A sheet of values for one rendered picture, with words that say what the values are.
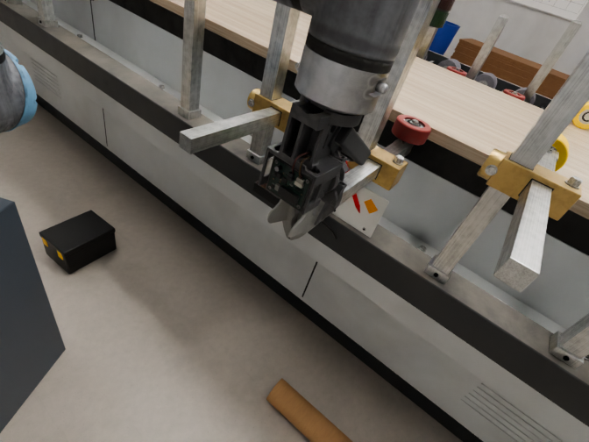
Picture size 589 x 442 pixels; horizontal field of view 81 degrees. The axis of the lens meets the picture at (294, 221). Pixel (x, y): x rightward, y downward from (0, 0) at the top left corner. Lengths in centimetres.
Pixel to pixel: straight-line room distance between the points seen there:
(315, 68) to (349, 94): 4
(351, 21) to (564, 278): 78
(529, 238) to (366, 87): 25
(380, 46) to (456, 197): 62
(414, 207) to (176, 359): 90
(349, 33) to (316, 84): 5
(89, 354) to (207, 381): 38
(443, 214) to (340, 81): 64
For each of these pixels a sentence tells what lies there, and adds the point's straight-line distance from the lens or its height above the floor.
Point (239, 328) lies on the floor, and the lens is 136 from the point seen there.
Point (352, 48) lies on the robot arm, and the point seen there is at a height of 109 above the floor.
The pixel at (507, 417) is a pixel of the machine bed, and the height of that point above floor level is 26.
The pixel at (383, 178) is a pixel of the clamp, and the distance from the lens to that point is 69.
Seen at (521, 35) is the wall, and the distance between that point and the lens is 787.
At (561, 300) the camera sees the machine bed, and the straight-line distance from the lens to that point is 100.
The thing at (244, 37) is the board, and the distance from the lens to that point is 111.
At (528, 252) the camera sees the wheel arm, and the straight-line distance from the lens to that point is 44.
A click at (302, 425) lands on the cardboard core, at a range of 120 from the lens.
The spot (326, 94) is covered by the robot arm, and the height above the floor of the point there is 105.
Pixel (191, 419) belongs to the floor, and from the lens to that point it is 122.
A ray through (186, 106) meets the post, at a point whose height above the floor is 73.
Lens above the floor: 115
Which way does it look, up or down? 39 degrees down
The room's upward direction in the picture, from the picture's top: 18 degrees clockwise
